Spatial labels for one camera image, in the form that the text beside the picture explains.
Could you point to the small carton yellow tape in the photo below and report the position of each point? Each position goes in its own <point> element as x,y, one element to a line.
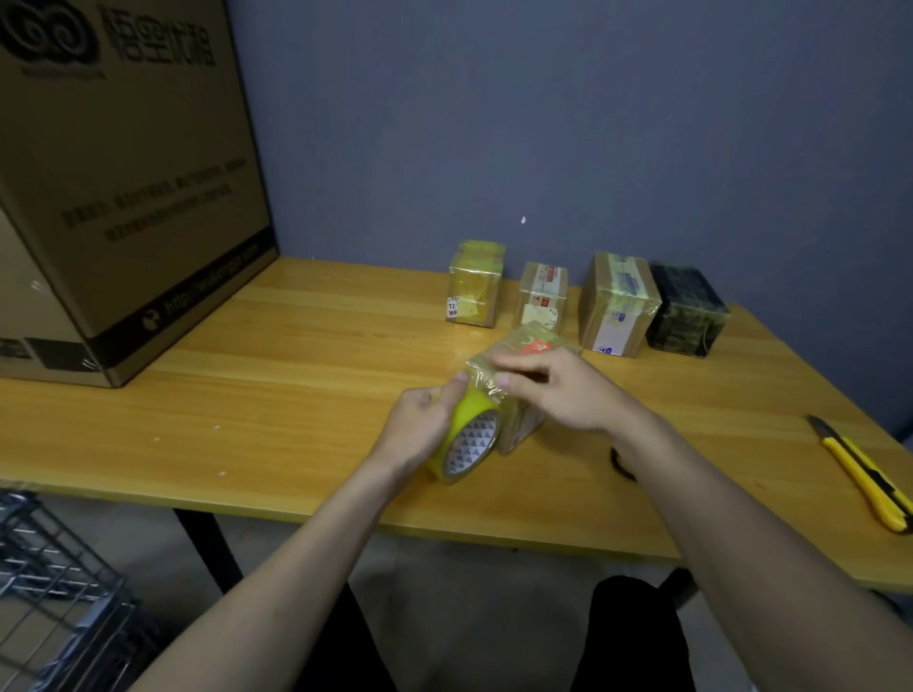
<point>474,285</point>

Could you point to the person's black trousers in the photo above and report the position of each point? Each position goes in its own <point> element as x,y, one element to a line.
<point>628,642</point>

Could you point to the brown box with white label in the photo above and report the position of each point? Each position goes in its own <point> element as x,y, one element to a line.
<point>613,303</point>

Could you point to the person's left forearm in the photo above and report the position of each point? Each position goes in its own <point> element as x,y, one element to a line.
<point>264,599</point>

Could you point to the person's right forearm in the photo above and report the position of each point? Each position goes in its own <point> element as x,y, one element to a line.
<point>777,577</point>

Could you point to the large flat brown carton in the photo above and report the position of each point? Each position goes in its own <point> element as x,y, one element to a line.
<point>121,178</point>

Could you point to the small carton red label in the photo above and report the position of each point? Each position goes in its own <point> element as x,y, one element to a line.
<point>540,296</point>

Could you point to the yellow utility knife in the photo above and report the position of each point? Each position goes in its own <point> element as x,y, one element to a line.
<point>863,474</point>

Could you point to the black cardboard box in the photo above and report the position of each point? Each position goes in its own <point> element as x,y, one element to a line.
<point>685,310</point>

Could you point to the black table leg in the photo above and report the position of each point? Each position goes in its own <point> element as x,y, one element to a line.
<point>210,549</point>
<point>679,588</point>

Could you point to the person's left hand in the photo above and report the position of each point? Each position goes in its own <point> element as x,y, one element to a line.
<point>414,431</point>

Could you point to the person's right hand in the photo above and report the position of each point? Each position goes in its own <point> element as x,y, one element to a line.
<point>578,392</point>

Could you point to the yellow tape roll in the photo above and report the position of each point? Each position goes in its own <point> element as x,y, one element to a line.
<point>471,417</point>

